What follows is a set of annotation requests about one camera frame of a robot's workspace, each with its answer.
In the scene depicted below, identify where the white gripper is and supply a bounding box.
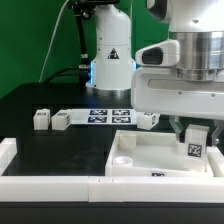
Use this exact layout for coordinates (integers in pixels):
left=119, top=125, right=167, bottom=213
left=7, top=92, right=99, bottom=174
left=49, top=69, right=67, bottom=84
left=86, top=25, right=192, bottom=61
left=131, top=67, right=224, bottom=146

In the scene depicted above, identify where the black cable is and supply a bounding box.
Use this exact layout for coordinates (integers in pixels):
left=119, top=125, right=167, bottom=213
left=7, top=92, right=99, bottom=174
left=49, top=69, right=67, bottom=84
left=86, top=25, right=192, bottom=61
left=43, top=66, right=91, bottom=84

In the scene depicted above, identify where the black camera stand pole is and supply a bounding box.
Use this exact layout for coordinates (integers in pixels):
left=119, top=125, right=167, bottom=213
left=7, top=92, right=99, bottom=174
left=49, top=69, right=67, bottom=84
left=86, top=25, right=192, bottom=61
left=67, top=0, right=120, bottom=85

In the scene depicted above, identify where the white marker base plate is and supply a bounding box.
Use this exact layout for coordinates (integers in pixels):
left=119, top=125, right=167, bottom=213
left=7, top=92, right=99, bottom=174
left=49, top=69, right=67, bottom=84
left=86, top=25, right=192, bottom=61
left=70, top=109, right=138, bottom=125

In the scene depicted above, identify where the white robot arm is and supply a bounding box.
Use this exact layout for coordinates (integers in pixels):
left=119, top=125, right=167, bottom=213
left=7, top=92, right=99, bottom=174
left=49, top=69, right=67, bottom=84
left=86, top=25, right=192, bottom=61
left=87, top=0, right=224, bottom=144

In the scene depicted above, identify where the white U-shaped fence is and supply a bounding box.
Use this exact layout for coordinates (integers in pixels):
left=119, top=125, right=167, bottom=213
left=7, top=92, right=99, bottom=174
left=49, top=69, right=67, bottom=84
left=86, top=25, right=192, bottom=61
left=0, top=138, right=224, bottom=203

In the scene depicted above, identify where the white square tabletop part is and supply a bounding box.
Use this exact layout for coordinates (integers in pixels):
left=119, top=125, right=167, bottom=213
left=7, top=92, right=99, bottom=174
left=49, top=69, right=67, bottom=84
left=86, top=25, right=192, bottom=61
left=105, top=130, right=213, bottom=177

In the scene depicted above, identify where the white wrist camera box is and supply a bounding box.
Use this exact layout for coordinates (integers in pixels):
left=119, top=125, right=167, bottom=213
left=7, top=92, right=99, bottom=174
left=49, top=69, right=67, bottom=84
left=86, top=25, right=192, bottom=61
left=135, top=39, right=180, bottom=67

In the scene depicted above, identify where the white cable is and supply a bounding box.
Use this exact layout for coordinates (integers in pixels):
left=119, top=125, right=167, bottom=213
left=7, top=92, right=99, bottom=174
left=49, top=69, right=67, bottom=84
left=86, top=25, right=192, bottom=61
left=38, top=0, right=71, bottom=84

